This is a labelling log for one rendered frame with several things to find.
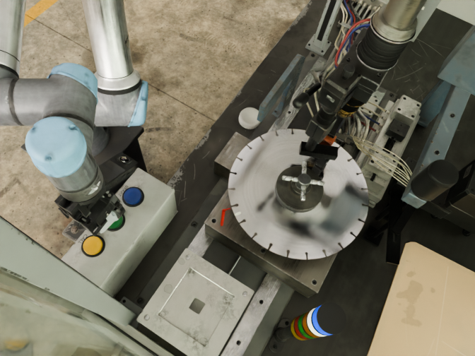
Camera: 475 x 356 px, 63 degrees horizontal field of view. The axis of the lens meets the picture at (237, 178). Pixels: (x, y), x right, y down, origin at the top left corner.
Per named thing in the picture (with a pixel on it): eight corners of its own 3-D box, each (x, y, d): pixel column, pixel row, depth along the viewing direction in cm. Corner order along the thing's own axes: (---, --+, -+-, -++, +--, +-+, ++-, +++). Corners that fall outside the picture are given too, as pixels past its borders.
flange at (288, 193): (271, 170, 91) (272, 165, 88) (315, 164, 92) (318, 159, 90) (281, 214, 86) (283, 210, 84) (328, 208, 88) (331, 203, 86)
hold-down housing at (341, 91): (318, 148, 80) (352, 86, 62) (300, 135, 81) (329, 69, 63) (332, 132, 82) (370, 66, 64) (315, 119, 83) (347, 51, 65)
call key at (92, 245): (95, 259, 85) (93, 257, 83) (81, 249, 85) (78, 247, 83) (107, 244, 86) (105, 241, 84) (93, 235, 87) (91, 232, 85)
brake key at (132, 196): (135, 209, 90) (133, 206, 88) (121, 200, 91) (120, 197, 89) (145, 196, 92) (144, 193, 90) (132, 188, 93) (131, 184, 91)
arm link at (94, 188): (72, 144, 65) (110, 168, 64) (80, 157, 69) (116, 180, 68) (39, 178, 62) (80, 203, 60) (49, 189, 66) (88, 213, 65)
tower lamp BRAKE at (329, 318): (332, 341, 59) (338, 340, 56) (306, 325, 59) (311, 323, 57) (344, 315, 60) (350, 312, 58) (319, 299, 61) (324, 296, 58)
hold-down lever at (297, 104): (319, 126, 68) (323, 117, 65) (288, 109, 69) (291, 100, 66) (337, 96, 71) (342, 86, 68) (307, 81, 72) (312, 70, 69)
